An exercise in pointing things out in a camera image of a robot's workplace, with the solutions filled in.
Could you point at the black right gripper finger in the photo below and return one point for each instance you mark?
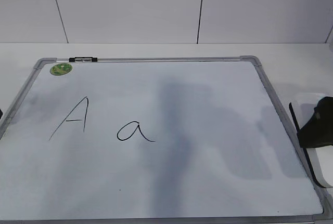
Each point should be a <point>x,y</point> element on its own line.
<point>317,132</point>

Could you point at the white whiteboard eraser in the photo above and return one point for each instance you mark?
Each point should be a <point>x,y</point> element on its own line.
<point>319,159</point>

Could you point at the black and clear marker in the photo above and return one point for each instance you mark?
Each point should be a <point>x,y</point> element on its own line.
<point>83,59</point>

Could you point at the green round magnet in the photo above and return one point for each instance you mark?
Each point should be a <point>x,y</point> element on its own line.
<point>61,69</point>

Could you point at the whiteboard with grey frame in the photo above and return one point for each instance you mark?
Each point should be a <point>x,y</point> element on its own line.
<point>154,140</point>

